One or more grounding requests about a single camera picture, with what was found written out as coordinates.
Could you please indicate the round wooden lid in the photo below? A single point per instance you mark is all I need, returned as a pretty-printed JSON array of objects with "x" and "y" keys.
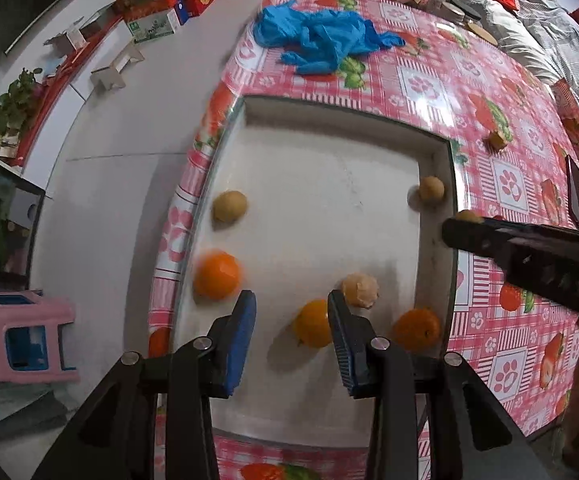
[{"x": 482, "y": 33}]

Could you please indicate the yellow-orange round orange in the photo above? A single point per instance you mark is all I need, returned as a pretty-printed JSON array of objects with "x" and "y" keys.
[{"x": 311, "y": 325}]

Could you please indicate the black smartphone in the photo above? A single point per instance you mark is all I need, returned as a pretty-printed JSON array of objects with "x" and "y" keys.
[{"x": 573, "y": 190}]

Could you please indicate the dark glass cabinet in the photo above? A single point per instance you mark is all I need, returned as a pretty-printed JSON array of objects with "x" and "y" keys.
[{"x": 21, "y": 203}]

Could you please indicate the white cardboard stand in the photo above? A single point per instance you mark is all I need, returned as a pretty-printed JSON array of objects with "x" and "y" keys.
[{"x": 108, "y": 72}]

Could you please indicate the tan longan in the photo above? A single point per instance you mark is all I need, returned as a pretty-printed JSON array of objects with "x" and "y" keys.
[
  {"x": 468, "y": 216},
  {"x": 229, "y": 206},
  {"x": 431, "y": 190}
]

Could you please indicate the green white carton box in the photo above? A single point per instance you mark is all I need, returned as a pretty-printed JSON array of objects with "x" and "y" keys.
[{"x": 154, "y": 26}]

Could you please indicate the cracked walnut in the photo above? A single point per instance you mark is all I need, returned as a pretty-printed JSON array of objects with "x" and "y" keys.
[{"x": 496, "y": 140}]

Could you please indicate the grey blanket on sofa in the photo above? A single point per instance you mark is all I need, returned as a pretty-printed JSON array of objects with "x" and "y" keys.
[{"x": 540, "y": 35}]

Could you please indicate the mandarin orange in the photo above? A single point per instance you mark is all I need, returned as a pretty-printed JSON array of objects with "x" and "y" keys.
[
  {"x": 217, "y": 276},
  {"x": 417, "y": 330}
]

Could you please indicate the blue plastic gloves pile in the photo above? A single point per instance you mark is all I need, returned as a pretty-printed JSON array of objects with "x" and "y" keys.
[{"x": 316, "y": 43}]

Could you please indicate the pink plastic stool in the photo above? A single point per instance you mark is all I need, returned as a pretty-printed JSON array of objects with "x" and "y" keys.
[{"x": 31, "y": 327}]

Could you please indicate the pink strawberry tablecloth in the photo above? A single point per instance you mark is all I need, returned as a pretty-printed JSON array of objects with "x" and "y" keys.
[{"x": 504, "y": 364}]

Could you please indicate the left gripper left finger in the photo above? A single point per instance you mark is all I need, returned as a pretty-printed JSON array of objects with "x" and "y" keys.
[{"x": 231, "y": 336}]

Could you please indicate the peeled mandarin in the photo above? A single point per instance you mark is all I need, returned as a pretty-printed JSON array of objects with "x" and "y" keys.
[{"x": 360, "y": 290}]

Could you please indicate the green potted plant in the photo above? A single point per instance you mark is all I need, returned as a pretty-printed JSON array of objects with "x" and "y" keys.
[{"x": 18, "y": 108}]

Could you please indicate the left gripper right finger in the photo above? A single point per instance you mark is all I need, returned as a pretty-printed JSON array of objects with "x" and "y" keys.
[{"x": 352, "y": 335}]

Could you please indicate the white shallow tray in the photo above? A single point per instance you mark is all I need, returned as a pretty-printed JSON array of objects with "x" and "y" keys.
[{"x": 330, "y": 191}]

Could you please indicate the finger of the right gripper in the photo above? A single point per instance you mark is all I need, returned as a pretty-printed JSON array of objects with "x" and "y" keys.
[{"x": 502, "y": 241}]

